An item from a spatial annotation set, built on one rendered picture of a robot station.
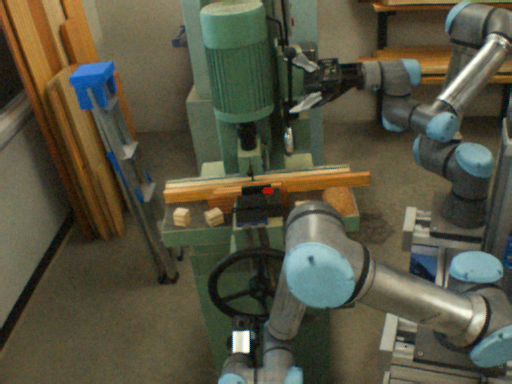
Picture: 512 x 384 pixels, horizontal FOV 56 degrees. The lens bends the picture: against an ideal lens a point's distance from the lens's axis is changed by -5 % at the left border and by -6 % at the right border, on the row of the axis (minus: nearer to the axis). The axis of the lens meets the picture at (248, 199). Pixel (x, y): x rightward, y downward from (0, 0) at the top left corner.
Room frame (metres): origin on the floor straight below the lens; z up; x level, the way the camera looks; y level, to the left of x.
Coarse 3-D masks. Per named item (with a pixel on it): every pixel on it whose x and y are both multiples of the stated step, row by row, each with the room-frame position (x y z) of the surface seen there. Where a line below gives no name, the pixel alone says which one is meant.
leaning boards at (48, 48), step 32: (0, 0) 2.47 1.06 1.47; (32, 0) 2.76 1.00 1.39; (64, 0) 3.06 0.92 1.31; (32, 32) 2.59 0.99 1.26; (64, 32) 2.84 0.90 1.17; (32, 64) 2.49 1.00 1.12; (64, 64) 2.82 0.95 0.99; (32, 96) 2.44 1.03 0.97; (64, 96) 2.46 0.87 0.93; (64, 128) 2.41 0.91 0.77; (96, 128) 2.72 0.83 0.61; (128, 128) 3.07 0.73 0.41; (64, 160) 2.47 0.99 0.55; (96, 160) 2.54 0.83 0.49; (96, 192) 2.47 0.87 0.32; (96, 224) 2.46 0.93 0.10
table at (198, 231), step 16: (288, 192) 1.35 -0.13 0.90; (304, 192) 1.34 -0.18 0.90; (320, 192) 1.33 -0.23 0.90; (352, 192) 1.31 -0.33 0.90; (176, 208) 1.35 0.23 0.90; (192, 208) 1.34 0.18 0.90; (208, 208) 1.32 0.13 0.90; (288, 208) 1.27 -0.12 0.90; (192, 224) 1.25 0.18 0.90; (208, 224) 1.24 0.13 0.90; (224, 224) 1.23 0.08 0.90; (352, 224) 1.19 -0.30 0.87; (176, 240) 1.23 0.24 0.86; (192, 240) 1.22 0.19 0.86; (208, 240) 1.22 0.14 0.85; (224, 240) 1.22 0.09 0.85
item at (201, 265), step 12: (300, 156) 1.74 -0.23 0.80; (204, 168) 1.75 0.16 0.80; (216, 168) 1.74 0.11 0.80; (288, 168) 1.67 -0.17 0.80; (192, 252) 1.24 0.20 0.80; (192, 264) 1.22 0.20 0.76; (204, 264) 1.22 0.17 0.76; (240, 264) 1.21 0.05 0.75; (264, 264) 1.21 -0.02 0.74; (276, 264) 1.20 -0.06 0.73
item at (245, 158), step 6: (258, 138) 1.43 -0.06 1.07; (258, 144) 1.39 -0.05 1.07; (240, 150) 1.36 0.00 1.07; (252, 150) 1.35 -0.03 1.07; (258, 150) 1.35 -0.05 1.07; (240, 156) 1.33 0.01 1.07; (246, 156) 1.32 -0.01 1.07; (252, 156) 1.32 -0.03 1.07; (258, 156) 1.32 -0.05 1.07; (240, 162) 1.32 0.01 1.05; (246, 162) 1.32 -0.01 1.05; (252, 162) 1.32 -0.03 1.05; (258, 162) 1.32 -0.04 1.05; (240, 168) 1.32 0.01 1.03; (246, 168) 1.32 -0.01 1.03; (252, 168) 1.32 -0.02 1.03; (258, 168) 1.32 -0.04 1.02; (240, 174) 1.33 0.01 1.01; (246, 174) 1.32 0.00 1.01; (258, 174) 1.32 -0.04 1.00
